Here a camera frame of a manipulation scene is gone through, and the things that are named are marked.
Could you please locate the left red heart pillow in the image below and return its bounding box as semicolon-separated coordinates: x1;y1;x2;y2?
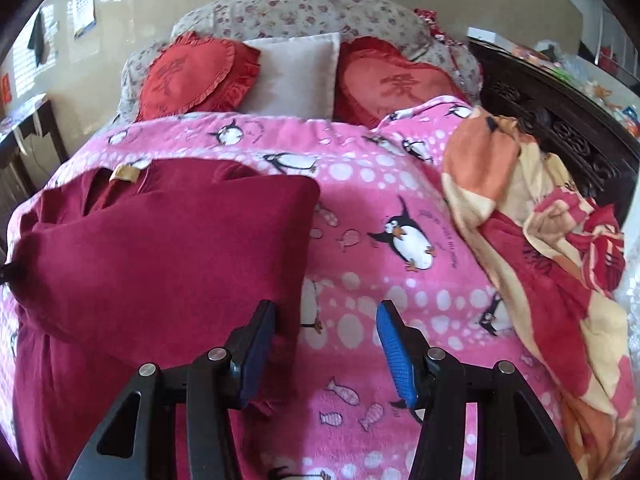
137;32;260;122

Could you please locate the white square pillow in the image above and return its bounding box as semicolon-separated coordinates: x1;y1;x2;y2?
239;32;341;119

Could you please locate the dark wooden side table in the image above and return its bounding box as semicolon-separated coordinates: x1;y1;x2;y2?
1;93;70;222

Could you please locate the right red heart pillow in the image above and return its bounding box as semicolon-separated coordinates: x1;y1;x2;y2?
333;37;469;128

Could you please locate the orange red patterned blanket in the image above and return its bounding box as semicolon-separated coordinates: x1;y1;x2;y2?
442;107;636;479

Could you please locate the red heart pillow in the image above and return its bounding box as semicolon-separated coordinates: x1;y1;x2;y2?
333;37;469;128
137;32;260;122

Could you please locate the floral bed cover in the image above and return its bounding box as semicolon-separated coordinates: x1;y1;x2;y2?
116;0;483;122

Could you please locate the pink penguin fleece blanket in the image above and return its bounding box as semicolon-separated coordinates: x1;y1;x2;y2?
1;96;563;479

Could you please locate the dark carved wooden headboard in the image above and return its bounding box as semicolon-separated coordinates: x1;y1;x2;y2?
469;39;639;223

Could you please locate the dark red fleece garment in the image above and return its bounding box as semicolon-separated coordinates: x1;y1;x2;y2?
10;158;320;479

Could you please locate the wall calendar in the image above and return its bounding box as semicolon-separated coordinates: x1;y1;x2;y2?
72;0;96;38

